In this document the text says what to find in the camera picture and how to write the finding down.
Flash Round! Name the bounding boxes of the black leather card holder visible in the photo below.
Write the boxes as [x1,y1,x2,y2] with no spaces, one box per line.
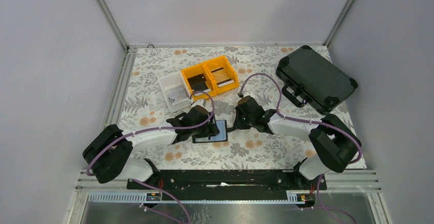
[192,120,236,144]

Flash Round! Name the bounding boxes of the white plastic bin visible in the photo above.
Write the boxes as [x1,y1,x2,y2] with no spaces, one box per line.
[158,71,190,113]

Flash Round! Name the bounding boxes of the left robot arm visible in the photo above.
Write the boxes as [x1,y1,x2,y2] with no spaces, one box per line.
[82,105,216,189]

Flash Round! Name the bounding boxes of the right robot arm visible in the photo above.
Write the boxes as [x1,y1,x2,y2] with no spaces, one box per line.
[234,96,361,189]

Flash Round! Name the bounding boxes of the card in left orange bin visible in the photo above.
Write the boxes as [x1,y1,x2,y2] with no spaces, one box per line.
[187,74,211,92]

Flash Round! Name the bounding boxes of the card in orange bin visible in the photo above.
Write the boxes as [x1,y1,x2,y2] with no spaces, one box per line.
[211,67,234,88]
[187,74,211,92]

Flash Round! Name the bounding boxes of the card in right orange bin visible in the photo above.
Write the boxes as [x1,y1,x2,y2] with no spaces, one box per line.
[211,67,234,88]

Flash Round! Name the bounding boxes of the left orange bin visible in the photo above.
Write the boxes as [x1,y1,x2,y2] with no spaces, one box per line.
[181,63,216,97]

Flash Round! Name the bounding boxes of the orange bin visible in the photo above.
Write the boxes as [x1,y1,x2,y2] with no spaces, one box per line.
[181,63,216,97]
[203,55,239,95]

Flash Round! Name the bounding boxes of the right orange bin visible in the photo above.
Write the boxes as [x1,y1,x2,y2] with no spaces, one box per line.
[203,55,239,95]

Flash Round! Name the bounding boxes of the floral table mat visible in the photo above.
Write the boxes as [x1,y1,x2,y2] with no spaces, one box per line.
[110,46,367,171]

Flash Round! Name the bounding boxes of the black hard case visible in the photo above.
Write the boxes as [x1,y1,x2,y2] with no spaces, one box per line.
[276,45,358,115]

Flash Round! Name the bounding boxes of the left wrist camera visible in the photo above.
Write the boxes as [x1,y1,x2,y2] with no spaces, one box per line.
[191,99,206,108]

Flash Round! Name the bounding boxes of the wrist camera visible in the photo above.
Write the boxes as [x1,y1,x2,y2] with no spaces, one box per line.
[191,99,206,108]
[237,92,256,98]

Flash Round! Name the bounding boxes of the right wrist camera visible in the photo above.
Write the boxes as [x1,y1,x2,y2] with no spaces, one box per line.
[237,92,256,98]

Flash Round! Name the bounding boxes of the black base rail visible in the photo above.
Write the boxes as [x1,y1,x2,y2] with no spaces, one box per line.
[126,169,327,195]

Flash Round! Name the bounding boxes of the white slotted cable duct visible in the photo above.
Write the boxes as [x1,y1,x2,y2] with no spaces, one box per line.
[88,189,305,205]

